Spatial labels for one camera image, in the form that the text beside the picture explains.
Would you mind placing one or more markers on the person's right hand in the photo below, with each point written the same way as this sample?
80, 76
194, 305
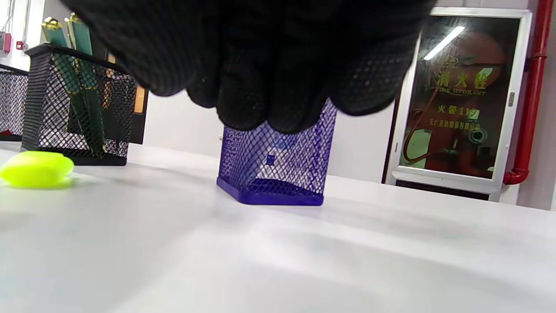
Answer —
269, 56

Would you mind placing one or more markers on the green pens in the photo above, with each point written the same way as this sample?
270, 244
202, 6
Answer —
58, 48

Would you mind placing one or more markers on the yellow highlighter pen cap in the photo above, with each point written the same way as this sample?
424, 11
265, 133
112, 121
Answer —
37, 168

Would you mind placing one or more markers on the blue mesh pen holder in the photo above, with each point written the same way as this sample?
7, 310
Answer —
278, 191

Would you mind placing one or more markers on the black mesh pen holder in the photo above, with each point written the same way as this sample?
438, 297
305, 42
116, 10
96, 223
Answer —
47, 130
13, 104

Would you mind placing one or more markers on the black double door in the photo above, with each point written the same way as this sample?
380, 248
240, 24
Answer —
140, 130

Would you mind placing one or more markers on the glass-door fire cabinet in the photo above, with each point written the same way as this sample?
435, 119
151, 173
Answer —
460, 108

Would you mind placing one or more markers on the red pipe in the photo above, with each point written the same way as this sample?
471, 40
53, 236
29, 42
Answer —
532, 108

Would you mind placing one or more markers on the pink wall box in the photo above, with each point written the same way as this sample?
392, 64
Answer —
5, 42

